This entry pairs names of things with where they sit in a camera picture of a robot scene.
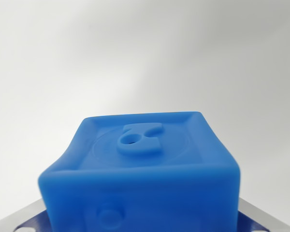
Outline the blue rubber cube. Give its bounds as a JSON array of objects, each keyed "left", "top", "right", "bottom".
[{"left": 37, "top": 110, "right": 242, "bottom": 232}]

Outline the black-padded silver gripper left finger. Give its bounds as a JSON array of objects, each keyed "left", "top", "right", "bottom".
[{"left": 0, "top": 199, "right": 50, "bottom": 232}]

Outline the black-padded silver gripper right finger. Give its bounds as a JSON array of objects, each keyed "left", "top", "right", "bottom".
[{"left": 236, "top": 197, "right": 290, "bottom": 232}]

